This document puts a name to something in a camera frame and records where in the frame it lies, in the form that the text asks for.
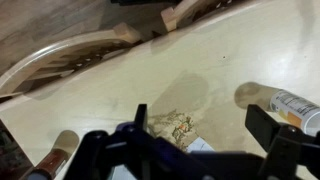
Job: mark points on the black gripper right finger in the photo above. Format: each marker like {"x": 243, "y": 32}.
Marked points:
{"x": 263, "y": 128}

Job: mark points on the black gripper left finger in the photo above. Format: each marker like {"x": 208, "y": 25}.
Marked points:
{"x": 143, "y": 116}

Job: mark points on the green potted plant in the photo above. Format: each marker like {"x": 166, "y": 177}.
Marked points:
{"x": 180, "y": 128}

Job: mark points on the white printed cardboard canister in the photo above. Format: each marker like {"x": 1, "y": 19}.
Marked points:
{"x": 296, "y": 108}

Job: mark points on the white paper sheet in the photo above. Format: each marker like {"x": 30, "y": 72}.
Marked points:
{"x": 201, "y": 145}

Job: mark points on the brown jar black lid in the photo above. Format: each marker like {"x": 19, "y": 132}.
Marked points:
{"x": 50, "y": 163}

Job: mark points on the light wooden dining chair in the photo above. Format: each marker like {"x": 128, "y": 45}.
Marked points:
{"x": 66, "y": 41}
{"x": 173, "y": 15}

